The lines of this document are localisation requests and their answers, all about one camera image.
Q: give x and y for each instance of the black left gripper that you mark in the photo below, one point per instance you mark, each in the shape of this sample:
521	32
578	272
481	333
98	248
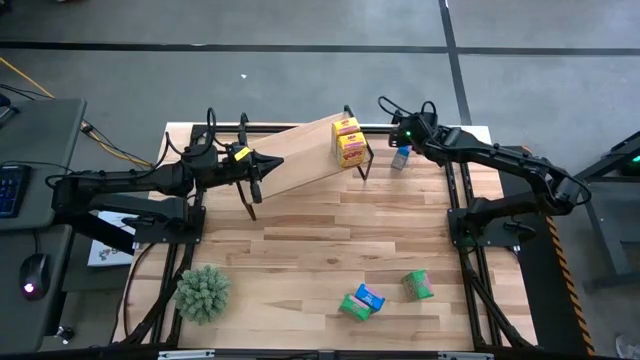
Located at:
235	167

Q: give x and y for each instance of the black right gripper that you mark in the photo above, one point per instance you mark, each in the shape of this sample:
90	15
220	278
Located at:
417	132

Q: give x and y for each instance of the blue Rice Krispies cereal box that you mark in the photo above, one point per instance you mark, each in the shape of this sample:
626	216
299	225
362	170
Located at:
401	159
370	297

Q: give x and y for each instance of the yellow Corn Pops cereal box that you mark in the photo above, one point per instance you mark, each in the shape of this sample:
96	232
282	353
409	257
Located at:
351	150
346	126

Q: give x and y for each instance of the green Apple Jacks cereal box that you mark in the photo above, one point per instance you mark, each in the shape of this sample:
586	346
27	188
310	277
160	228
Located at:
417	285
355	307

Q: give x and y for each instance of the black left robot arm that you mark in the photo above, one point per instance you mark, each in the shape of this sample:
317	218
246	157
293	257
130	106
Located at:
125	182

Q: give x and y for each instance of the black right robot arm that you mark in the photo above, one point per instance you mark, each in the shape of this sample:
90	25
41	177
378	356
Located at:
500	157

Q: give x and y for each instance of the green artificial plant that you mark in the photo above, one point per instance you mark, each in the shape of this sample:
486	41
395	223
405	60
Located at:
202	295

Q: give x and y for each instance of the white printed box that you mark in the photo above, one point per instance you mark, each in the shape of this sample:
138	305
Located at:
115	252

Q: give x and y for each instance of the grey metal stand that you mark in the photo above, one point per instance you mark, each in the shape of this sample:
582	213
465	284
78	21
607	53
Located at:
602	235

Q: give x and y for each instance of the black hazard-striped floor mat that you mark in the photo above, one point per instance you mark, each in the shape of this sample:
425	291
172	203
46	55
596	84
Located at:
550	300

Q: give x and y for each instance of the grey desk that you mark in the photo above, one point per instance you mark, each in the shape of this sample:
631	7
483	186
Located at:
40	150
35	330

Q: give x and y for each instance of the black backlit keyboard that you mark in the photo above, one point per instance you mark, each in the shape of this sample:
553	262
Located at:
12	192

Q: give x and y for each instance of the black computer mouse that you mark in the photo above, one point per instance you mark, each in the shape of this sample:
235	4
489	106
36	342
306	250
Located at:
34	275

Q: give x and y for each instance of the black desk caster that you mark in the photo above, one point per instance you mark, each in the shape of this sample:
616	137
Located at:
65	332

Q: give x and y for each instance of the wooden shelf with black frame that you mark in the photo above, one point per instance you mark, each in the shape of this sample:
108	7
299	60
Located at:
300	155

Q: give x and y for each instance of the black aluminium table frame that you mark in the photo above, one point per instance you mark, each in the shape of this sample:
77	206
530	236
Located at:
452	185

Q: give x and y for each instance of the silver metal bracket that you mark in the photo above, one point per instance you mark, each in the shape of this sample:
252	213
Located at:
465	356
185	355

